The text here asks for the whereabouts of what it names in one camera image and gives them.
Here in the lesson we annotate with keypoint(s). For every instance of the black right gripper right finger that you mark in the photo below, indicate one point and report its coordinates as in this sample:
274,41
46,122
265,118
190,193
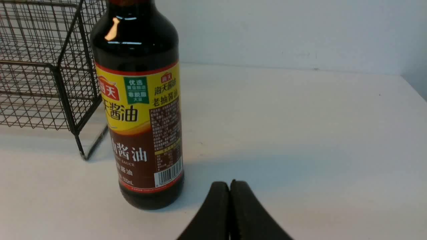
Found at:
249,220

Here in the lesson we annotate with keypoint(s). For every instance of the dark soy sauce bottle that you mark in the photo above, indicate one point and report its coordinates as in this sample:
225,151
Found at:
135,51

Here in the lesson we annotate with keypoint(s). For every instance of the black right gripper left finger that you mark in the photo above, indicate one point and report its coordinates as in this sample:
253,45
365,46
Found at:
211,220

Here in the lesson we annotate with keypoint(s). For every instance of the black wire mesh shelf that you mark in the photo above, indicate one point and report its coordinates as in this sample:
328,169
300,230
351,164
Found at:
48,77

